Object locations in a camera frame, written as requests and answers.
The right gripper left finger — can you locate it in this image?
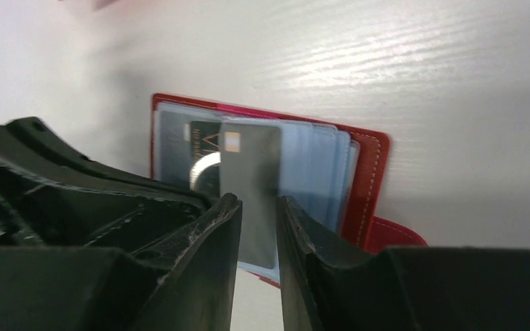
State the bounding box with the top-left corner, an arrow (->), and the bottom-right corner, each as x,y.
0,193 -> 242,330

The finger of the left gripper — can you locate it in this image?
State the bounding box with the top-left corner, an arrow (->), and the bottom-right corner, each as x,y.
0,117 -> 210,249

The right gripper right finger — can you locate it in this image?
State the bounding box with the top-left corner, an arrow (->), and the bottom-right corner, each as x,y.
276,197 -> 530,330

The red leather card holder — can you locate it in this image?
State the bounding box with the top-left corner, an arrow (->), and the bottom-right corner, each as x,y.
150,93 -> 429,290

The black VIP card in sleeve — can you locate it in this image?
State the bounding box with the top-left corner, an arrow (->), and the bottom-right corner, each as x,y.
155,104 -> 222,197

